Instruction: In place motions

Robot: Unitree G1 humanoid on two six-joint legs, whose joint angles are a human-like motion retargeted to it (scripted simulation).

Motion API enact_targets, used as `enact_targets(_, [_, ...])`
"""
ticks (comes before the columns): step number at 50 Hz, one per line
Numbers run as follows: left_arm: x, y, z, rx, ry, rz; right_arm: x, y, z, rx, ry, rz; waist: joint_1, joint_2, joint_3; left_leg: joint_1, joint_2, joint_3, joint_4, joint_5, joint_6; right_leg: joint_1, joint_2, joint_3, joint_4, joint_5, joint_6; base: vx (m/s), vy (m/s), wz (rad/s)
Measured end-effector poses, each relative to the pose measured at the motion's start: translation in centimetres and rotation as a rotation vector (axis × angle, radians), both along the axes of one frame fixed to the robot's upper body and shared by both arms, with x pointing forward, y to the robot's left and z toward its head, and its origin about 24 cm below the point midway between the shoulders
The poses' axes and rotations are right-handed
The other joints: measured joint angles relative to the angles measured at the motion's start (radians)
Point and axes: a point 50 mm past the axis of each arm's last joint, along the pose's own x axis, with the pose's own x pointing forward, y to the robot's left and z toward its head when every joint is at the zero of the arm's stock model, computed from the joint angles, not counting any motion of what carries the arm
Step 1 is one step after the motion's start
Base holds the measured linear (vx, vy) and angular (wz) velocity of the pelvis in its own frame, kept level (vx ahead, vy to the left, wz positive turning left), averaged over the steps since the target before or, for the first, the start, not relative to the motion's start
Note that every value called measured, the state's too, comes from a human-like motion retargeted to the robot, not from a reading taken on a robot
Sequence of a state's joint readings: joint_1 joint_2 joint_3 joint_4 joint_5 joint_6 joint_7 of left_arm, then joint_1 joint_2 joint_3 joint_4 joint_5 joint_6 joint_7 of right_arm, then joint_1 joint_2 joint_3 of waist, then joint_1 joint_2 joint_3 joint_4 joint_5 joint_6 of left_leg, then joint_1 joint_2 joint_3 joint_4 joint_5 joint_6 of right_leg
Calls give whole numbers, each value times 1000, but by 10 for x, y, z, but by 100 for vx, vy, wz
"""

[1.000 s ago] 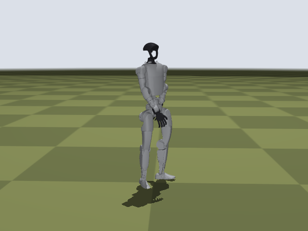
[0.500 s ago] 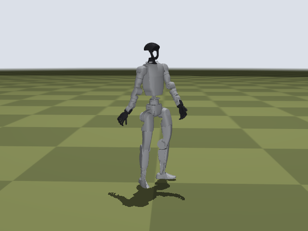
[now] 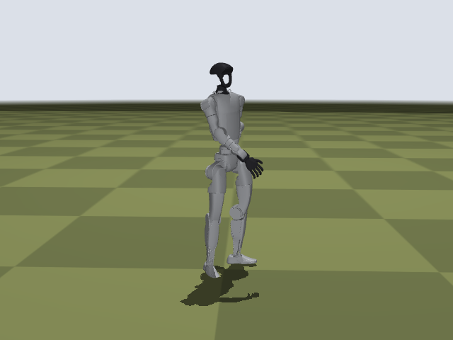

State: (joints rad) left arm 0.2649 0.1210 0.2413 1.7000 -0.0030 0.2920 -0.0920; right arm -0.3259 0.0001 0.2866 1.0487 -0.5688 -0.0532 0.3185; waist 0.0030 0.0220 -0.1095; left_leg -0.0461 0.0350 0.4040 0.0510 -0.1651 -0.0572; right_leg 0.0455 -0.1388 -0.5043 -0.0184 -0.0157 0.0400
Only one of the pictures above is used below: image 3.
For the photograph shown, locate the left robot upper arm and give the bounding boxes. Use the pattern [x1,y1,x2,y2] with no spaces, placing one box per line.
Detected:
[237,94,245,132]

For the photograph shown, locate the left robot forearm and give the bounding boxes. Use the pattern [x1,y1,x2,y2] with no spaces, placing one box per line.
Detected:
[233,131,242,145]

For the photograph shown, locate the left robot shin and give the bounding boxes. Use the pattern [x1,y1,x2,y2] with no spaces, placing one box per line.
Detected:
[231,211,247,257]

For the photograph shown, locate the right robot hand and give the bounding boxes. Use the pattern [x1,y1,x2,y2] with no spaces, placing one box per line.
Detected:
[236,150,263,179]

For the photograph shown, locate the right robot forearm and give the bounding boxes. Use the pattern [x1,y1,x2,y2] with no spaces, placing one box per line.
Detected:
[214,128,247,160]

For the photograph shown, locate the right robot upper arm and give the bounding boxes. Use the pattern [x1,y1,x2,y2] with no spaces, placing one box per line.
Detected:
[200,96,227,137]

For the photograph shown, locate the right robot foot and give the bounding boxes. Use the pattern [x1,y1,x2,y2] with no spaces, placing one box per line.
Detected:
[203,262,219,278]

